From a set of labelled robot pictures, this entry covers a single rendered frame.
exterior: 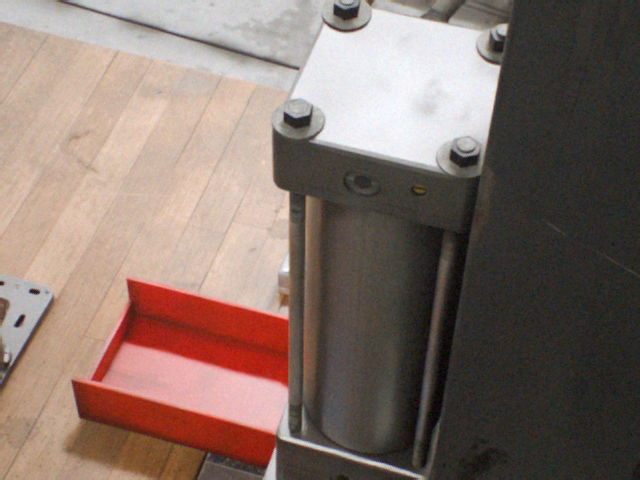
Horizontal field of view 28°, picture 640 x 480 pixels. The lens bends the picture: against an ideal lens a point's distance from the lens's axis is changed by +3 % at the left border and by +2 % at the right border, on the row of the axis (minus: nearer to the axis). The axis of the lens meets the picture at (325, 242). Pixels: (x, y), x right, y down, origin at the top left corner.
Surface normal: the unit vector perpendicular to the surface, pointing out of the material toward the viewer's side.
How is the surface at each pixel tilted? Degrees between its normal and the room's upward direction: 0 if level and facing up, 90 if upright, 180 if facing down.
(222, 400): 0
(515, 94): 90
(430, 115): 0
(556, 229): 90
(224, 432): 90
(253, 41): 0
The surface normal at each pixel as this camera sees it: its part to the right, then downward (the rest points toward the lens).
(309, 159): -0.29, 0.72
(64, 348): 0.02, -0.65
